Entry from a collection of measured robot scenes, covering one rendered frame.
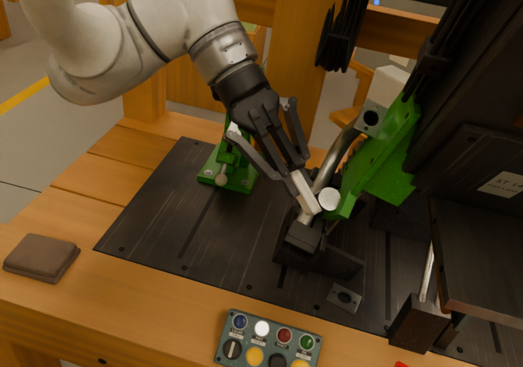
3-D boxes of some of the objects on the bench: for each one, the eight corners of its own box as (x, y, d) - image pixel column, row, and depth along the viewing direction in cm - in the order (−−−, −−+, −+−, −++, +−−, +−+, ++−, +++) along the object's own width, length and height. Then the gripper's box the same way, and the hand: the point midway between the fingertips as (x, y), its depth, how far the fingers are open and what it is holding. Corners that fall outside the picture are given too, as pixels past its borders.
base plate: (728, 448, 64) (739, 442, 63) (93, 256, 76) (91, 248, 75) (612, 253, 97) (617, 248, 96) (181, 141, 109) (181, 134, 108)
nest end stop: (306, 253, 79) (313, 254, 74) (279, 239, 78) (284, 239, 74) (309, 247, 79) (316, 248, 74) (281, 234, 78) (286, 233, 74)
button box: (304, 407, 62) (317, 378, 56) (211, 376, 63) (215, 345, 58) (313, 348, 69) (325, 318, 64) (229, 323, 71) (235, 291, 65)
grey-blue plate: (446, 354, 68) (485, 305, 59) (433, 350, 68) (472, 302, 60) (440, 306, 76) (474, 257, 67) (429, 303, 76) (461, 254, 67)
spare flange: (360, 298, 74) (362, 296, 74) (354, 315, 72) (355, 312, 71) (333, 284, 76) (334, 281, 76) (325, 299, 73) (326, 297, 73)
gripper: (201, 84, 54) (289, 237, 55) (279, 46, 58) (359, 189, 59) (192, 99, 61) (271, 235, 62) (262, 65, 65) (335, 193, 67)
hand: (302, 193), depth 61 cm, fingers closed
